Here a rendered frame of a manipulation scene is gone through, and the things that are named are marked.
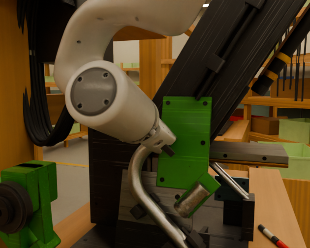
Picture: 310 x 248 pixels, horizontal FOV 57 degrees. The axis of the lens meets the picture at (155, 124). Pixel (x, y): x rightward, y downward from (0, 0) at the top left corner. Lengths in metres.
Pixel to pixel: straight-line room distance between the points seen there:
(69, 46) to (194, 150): 0.36
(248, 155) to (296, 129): 2.69
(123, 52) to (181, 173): 10.26
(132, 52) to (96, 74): 10.34
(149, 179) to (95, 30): 0.40
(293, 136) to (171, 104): 2.86
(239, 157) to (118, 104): 0.48
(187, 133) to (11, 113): 0.37
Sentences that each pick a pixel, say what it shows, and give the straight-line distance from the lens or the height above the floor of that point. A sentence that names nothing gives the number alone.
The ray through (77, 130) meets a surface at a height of 0.31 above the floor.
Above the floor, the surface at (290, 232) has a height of 0.90.
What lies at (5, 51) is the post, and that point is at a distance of 0.64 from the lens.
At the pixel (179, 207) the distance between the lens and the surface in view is 0.62.
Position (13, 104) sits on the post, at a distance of 0.65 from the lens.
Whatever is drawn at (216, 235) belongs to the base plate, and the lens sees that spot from 0.84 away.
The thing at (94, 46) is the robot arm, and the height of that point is 1.35.
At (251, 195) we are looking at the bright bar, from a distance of 0.83.
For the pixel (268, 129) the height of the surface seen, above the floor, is 0.79.
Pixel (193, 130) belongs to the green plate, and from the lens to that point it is 0.65.
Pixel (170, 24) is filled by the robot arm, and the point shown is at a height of 1.36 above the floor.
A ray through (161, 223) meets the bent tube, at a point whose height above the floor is 1.01.
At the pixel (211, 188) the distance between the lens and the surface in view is 0.64.
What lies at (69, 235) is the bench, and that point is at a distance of 0.90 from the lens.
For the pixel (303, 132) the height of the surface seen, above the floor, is 0.84.
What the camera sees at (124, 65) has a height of 2.11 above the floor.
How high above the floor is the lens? 1.29
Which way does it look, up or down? 7 degrees down
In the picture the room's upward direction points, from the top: straight up
